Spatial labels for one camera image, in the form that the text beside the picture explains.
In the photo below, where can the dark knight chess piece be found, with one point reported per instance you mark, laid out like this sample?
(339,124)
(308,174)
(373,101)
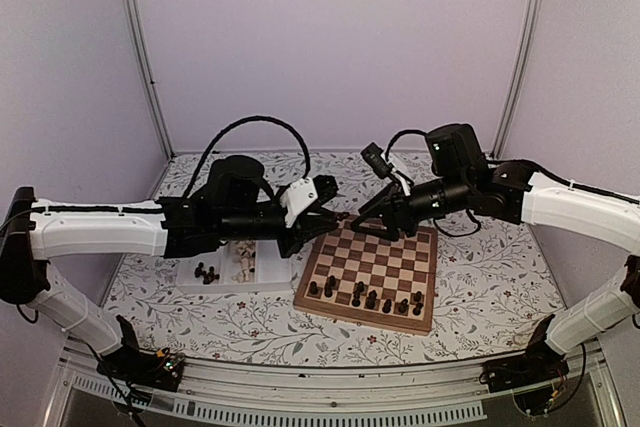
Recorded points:
(402,307)

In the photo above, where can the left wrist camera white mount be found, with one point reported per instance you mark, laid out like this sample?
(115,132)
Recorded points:
(305,193)

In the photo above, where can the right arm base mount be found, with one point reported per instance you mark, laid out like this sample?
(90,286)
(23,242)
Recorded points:
(537,364)

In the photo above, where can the dark rook chess piece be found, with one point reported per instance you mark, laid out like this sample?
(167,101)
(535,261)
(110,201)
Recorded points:
(418,309)

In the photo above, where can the left aluminium frame post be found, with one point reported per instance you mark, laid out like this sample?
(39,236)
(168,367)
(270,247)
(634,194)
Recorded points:
(149,85)

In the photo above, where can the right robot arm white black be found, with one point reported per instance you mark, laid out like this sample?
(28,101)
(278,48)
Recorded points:
(514,191)

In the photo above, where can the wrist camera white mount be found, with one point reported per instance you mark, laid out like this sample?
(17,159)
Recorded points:
(305,193)
(387,166)

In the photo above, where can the right aluminium frame post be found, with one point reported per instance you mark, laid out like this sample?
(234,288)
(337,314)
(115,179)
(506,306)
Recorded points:
(531,16)

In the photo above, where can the white plastic compartment tray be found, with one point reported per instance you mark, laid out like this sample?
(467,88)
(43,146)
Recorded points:
(272,273)

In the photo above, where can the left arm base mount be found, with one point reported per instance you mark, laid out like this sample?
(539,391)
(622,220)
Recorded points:
(162,369)

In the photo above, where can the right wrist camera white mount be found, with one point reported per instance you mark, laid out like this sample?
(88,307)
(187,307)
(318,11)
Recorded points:
(387,166)

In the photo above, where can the aluminium frame post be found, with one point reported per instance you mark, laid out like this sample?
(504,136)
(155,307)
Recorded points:
(531,16)
(149,85)

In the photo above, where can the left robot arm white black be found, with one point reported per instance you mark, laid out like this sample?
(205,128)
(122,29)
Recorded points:
(235,203)

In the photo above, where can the pile of light chess pieces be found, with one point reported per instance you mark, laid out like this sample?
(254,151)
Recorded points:
(243,261)

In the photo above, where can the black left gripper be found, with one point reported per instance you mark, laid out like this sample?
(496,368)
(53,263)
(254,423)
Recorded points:
(305,230)

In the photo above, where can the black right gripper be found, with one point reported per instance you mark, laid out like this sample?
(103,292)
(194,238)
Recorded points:
(396,213)

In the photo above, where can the front aluminium rail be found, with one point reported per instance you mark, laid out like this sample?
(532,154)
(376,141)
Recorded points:
(221,393)

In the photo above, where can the pile of dark chess pieces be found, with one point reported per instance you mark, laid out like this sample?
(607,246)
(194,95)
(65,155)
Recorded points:
(206,274)

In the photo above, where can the wooden chess board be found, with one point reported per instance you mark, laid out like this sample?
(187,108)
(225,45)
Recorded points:
(394,269)

